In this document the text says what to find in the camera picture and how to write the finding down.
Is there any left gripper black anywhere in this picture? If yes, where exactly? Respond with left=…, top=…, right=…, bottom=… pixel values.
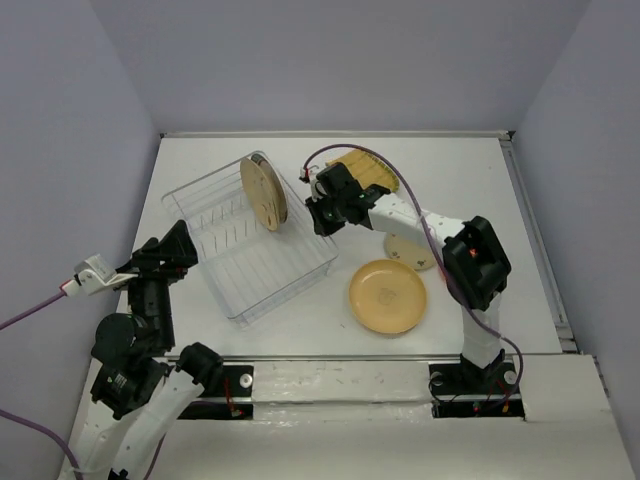
left=110, top=216, right=201, bottom=347

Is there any beige floral square plate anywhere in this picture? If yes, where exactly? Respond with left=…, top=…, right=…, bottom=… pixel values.
left=240, top=152, right=288, bottom=232

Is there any small beige flower plate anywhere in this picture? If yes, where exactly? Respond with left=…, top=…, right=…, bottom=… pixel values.
left=383, top=234, right=436, bottom=271

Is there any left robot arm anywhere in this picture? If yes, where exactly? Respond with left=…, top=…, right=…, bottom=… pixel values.
left=59, top=220, right=223, bottom=479

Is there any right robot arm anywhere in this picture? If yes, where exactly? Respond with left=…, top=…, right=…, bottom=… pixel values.
left=300, top=163, right=512, bottom=392

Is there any yellow bamboo pattern plate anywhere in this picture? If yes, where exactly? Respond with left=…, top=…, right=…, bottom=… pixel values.
left=325, top=149, right=400, bottom=193

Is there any large yellow round plate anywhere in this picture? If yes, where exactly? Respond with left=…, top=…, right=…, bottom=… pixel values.
left=348, top=259, right=428, bottom=335

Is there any orange round plate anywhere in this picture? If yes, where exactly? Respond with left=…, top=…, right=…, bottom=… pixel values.
left=438, top=268, right=448, bottom=285

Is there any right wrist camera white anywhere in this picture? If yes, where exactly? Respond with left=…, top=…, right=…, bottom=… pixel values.
left=299, top=165, right=326, bottom=200

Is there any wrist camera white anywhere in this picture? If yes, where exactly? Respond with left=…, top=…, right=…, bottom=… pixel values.
left=299, top=165, right=326, bottom=200
left=59, top=254, right=137, bottom=297

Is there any clear wire dish rack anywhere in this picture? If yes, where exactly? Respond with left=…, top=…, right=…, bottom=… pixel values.
left=161, top=151, right=338, bottom=327

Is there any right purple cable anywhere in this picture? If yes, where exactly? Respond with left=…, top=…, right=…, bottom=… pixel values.
left=301, top=143, right=524, bottom=414

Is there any purple cable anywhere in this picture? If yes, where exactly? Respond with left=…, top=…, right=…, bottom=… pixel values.
left=0, top=289, right=81, bottom=474
left=301, top=143, right=524, bottom=414

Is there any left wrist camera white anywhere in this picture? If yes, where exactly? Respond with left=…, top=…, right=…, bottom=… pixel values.
left=59, top=254, right=137, bottom=297

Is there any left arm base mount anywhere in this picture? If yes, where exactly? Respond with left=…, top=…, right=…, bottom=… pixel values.
left=178, top=363, right=254, bottom=421

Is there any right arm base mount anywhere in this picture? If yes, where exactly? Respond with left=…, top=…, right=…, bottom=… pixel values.
left=428, top=361, right=525, bottom=419

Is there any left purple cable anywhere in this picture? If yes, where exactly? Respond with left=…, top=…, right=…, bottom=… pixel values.
left=0, top=289, right=81, bottom=474

